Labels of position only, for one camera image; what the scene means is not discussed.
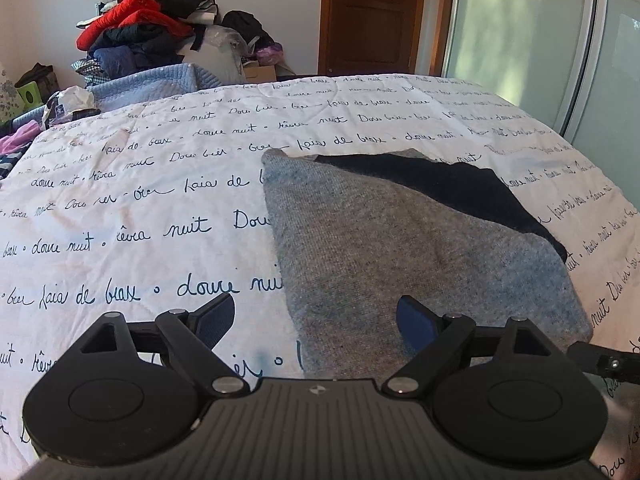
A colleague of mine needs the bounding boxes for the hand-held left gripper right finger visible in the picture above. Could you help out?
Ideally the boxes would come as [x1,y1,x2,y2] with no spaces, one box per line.
[382,296,571,400]

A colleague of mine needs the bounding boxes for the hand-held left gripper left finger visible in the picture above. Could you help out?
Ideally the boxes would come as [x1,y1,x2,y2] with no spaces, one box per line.
[60,292,251,401]

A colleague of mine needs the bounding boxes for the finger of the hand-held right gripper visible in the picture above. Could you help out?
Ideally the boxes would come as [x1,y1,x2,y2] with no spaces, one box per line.
[569,340,640,387]

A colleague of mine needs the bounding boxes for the grey and black sweater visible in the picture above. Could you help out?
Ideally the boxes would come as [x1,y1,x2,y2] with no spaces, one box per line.
[261,148,595,381]

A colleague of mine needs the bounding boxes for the pile of clothes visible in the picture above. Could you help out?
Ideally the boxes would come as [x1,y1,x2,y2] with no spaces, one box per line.
[75,0,221,83]

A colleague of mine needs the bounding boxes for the white script printed bedsheet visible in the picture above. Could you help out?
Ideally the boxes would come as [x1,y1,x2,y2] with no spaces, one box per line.
[0,74,640,480]

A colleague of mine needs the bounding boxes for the light blue quilt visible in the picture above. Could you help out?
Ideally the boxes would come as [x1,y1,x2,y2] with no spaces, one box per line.
[12,63,226,128]

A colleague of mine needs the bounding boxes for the cardboard box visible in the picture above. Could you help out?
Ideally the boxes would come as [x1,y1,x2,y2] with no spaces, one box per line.
[242,62,277,83]

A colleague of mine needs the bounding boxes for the dark striped cloth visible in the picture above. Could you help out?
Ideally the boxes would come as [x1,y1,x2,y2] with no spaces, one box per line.
[0,152,26,183]

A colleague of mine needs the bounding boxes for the clear plastic bedding bag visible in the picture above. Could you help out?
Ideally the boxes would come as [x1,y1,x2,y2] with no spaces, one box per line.
[182,25,251,86]

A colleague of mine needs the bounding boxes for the white plastic bag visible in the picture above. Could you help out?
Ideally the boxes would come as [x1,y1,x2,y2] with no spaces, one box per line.
[42,85,96,126]

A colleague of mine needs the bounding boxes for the pink cloth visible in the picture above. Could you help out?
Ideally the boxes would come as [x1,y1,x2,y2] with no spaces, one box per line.
[0,120,41,156]

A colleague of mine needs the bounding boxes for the black backpack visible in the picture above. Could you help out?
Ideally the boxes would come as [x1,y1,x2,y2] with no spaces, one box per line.
[222,10,276,51]

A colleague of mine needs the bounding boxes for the green plastic stool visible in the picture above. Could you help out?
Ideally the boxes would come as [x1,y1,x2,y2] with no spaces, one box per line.
[15,80,43,108]

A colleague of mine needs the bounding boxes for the frosted glass sliding door panel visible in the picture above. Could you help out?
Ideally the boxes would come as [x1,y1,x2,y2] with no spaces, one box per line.
[555,0,640,196]
[440,0,598,126]

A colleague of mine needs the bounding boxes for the black bag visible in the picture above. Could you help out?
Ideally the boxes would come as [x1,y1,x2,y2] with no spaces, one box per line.
[14,62,60,98]

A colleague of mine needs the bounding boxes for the floral cushion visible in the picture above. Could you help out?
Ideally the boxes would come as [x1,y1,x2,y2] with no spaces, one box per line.
[0,62,20,123]

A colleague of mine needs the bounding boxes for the brown wooden door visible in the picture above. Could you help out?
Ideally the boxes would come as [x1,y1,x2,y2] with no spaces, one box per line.
[318,0,453,76]

